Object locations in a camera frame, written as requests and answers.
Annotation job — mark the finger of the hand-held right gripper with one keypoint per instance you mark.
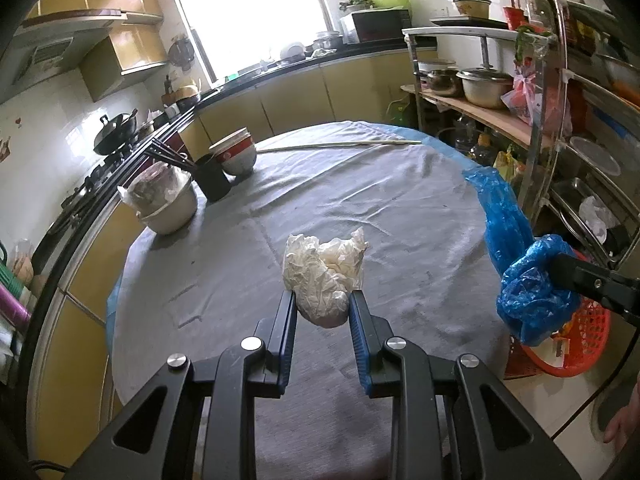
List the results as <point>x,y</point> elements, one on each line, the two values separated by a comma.
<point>577,273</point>

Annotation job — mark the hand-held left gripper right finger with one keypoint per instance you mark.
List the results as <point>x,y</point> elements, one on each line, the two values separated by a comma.
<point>361,345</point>

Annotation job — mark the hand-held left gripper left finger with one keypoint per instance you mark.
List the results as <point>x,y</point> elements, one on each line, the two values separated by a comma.
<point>286,345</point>

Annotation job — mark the blue plastic bag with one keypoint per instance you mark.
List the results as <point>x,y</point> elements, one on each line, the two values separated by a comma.
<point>530,285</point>

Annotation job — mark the red plastic basket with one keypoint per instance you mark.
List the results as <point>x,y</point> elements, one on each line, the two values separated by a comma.
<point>585,332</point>

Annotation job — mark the white plastic bag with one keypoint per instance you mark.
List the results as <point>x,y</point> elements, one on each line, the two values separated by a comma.
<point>597,212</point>
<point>320,270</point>

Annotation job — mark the person's right hand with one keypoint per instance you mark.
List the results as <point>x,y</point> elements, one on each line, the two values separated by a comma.
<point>617,426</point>

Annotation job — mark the round clear food container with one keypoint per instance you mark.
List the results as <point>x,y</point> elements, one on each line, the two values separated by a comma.
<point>595,157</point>

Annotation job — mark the yellow plastic bag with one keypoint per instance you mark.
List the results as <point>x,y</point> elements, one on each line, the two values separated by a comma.
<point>507,160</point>

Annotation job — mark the grey tablecloth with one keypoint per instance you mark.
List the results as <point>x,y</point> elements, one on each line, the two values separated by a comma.
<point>350,200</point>

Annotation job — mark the clear plastic jug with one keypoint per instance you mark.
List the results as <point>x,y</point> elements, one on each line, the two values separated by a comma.
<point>465,135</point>

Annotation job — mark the black chopstick holder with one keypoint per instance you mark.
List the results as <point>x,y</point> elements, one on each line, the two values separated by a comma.
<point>212,180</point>

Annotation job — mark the blue table cover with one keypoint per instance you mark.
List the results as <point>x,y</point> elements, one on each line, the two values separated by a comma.
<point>450,144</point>

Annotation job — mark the pink plastic bag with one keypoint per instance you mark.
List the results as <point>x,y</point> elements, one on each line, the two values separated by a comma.
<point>525,97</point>

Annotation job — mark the plastic covered bowl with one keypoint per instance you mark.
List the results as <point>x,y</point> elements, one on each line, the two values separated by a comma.
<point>160,195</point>

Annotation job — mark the steel dish rack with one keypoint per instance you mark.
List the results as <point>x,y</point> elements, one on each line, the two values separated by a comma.
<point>575,75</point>

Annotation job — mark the long white stick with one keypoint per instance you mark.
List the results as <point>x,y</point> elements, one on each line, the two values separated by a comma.
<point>340,145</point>

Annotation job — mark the large steel pot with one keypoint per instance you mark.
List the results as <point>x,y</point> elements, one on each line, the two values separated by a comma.
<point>485,87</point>

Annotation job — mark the bundle of black chopsticks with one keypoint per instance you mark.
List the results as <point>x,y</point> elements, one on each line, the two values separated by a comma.
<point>167,152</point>

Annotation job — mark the small steel pot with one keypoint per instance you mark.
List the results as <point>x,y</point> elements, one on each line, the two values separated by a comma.
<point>442,82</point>

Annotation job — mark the bag of green vegetables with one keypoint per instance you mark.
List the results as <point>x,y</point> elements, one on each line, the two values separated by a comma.
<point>527,42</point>

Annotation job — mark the green plastic jug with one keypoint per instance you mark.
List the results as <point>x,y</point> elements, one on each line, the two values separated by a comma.
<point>400,110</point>

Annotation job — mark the yellow kitchen base cabinets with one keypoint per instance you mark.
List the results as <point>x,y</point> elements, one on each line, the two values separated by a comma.
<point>300,95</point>

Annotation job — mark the black gas stove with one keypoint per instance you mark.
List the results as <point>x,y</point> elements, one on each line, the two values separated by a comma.
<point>90,185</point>

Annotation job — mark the red cup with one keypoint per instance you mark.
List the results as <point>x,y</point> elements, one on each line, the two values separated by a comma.
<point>512,17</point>

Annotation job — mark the metal shelf rack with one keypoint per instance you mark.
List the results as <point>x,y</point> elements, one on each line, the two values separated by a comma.
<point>450,32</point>

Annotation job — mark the black wok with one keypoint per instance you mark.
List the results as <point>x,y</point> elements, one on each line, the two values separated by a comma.
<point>115,132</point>

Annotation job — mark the black induction cooker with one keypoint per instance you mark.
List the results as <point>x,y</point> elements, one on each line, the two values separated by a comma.
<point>470,22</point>

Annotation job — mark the clear plastic bottle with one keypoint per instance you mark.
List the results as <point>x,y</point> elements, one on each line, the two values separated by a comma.
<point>537,2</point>

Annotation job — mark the pink plastic item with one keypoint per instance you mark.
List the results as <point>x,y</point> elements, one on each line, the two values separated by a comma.
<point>12,305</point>

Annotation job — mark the enamel pot with lid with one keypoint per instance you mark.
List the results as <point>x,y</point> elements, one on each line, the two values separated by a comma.
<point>470,6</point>

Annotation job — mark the white dishes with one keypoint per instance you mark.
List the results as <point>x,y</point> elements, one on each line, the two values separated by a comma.
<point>292,51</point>

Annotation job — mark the grey metal pot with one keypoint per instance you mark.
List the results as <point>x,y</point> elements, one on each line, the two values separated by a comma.
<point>327,40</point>

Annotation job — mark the hanging metal strainer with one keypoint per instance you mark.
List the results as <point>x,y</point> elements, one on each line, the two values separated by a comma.
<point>181,52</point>

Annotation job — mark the black microwave oven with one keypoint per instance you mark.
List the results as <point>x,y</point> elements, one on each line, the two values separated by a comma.
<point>377,26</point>

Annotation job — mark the green plastic basin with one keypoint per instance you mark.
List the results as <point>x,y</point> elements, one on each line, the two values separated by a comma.
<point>390,0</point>

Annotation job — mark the window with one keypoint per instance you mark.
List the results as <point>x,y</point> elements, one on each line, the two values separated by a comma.
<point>250,10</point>

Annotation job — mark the green leafy vegetables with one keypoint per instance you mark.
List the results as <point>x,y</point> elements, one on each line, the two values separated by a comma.
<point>356,4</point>

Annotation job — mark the range hood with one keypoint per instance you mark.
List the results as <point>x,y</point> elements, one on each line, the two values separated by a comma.
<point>60,42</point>

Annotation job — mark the yellow wall cabinet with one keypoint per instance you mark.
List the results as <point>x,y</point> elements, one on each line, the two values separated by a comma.
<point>125,45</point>

